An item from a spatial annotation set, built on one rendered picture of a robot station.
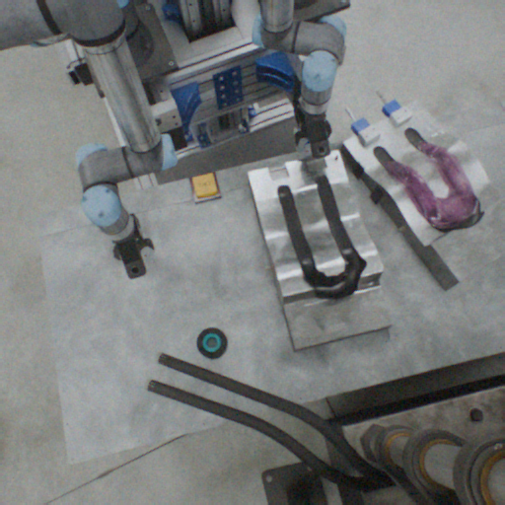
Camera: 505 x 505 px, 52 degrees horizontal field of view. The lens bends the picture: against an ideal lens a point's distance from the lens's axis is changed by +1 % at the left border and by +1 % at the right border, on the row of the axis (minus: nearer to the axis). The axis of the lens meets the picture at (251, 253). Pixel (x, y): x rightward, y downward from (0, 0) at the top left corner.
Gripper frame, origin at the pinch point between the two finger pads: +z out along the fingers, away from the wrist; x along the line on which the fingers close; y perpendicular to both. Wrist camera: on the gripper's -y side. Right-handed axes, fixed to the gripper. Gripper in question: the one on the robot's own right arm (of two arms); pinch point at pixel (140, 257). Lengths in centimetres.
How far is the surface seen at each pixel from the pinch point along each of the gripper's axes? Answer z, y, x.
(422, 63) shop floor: 85, 81, -144
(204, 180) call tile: 0.9, 16.7, -23.4
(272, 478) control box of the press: 84, -73, -13
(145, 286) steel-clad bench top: 4.7, -6.7, 1.6
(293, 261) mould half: -7.6, -16.7, -38.0
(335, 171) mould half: -4, 5, -58
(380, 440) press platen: -19, -62, -40
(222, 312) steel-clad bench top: 4.7, -20.6, -16.5
